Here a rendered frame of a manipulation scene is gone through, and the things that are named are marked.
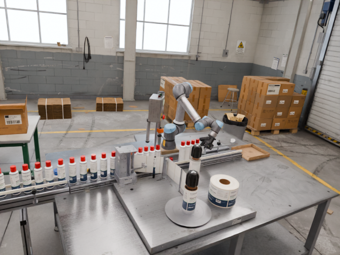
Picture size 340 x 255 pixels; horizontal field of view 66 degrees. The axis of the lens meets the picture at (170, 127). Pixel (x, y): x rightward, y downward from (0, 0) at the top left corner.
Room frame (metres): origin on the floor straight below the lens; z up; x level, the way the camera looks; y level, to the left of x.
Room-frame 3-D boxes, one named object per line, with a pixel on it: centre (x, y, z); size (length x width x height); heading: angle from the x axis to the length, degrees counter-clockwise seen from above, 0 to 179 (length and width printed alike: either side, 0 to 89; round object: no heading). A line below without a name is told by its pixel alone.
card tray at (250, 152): (2.54, -0.87, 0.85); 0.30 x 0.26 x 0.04; 121
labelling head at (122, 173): (1.74, 0.31, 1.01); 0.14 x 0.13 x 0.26; 121
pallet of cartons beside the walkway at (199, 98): (6.00, -0.24, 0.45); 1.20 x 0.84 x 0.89; 21
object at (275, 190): (2.01, -0.17, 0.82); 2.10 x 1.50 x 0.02; 121
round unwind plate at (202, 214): (1.43, -0.17, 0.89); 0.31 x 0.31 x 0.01
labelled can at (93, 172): (1.71, 0.54, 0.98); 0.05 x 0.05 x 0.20
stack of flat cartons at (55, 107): (5.41, 2.52, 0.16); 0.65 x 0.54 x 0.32; 114
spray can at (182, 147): (2.10, -0.13, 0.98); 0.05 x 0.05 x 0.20
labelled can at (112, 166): (1.79, 0.41, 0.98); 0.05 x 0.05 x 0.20
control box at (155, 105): (2.05, 0.12, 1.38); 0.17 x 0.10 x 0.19; 176
